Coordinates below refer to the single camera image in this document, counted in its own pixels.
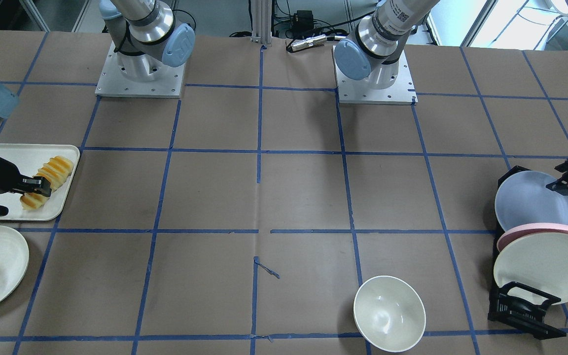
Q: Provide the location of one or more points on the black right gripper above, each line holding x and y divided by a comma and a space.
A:
4, 180

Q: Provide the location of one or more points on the yellow ridged bread roll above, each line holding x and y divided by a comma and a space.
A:
56, 172

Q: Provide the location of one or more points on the blue plate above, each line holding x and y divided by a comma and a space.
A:
523, 198

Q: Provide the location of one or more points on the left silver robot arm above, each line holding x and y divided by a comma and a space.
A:
375, 41

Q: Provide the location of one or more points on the pink plate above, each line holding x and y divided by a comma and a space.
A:
520, 231

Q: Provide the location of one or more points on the cream plate in rack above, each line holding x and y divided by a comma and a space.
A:
538, 260

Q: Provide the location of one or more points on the white rectangular tray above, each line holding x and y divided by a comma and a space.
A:
29, 158

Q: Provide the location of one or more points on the black dish rack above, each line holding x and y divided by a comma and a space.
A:
522, 314

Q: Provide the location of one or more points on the cream ceramic bowl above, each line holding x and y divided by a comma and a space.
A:
389, 314

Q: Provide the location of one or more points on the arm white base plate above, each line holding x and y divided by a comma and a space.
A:
139, 77
388, 84

